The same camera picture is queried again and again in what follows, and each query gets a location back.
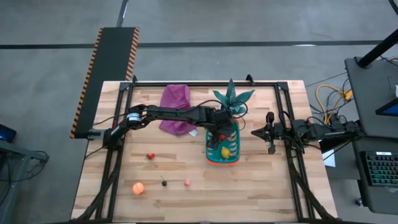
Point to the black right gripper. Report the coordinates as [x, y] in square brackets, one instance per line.
[280, 132]

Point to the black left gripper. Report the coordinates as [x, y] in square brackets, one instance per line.
[209, 119]

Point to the yellow lemon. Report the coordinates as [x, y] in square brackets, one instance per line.
[225, 152]

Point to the small pink fruit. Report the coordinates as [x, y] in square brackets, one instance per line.
[186, 183]

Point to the small red strawberry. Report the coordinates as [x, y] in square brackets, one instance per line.
[151, 155]

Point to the dark cherry with stem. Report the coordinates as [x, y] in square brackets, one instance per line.
[164, 183]

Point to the orange peach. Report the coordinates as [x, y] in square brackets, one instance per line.
[138, 188]

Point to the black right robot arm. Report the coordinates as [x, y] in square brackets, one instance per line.
[326, 130]

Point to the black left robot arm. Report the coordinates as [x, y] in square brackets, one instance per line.
[174, 113]

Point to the white cloth tag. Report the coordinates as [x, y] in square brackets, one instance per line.
[193, 133]

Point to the green snake plant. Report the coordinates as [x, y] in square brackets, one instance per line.
[233, 96]

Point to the purple cloth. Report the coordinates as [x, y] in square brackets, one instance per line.
[175, 96]

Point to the white paper sheet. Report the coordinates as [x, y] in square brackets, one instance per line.
[330, 159]

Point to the grey desk top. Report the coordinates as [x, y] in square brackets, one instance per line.
[370, 99]
[379, 199]

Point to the black caster wheel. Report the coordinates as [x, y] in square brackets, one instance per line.
[359, 202]

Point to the backlit keyboard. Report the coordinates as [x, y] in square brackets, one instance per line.
[382, 169]

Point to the blue screen tablet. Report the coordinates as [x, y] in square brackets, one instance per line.
[390, 109]

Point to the black ramp hazard stripes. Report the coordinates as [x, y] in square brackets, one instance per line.
[112, 62]

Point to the black pole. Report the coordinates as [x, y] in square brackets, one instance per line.
[377, 48]

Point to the grey metal stand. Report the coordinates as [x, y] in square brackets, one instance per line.
[18, 150]

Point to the black device blue light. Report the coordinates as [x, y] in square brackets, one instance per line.
[6, 133]

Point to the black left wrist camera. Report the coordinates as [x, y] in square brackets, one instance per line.
[224, 118]

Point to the black frame clamp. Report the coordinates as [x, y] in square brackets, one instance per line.
[134, 78]
[249, 78]

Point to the black aluminium table frame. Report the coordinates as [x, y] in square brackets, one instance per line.
[202, 84]

